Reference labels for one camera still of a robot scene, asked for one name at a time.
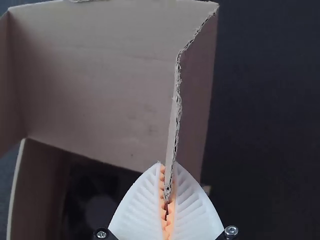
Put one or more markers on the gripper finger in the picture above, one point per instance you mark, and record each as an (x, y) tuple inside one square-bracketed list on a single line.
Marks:
[(140, 210), (195, 212)]

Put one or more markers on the black square fan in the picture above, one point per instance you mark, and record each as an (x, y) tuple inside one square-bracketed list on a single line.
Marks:
[(82, 200)]

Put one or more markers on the cardboard box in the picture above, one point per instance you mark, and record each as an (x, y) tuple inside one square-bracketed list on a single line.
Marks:
[(100, 87)]

